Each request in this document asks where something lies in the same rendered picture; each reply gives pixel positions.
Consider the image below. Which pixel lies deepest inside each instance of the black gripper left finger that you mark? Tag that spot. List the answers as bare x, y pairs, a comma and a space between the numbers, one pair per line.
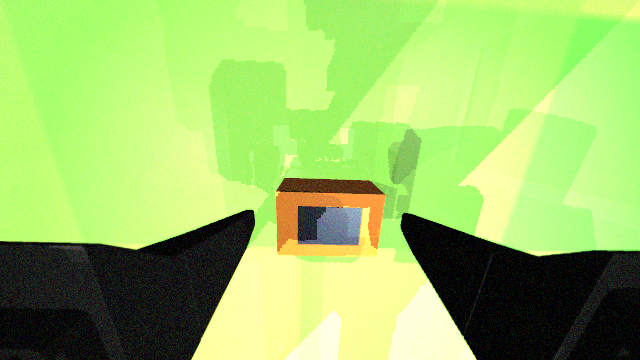
149, 303

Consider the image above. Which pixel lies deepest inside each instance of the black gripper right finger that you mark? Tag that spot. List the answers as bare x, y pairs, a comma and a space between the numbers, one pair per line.
509, 304

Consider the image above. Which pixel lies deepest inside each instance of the yellow and orange block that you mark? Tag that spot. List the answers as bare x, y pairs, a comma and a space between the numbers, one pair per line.
328, 217

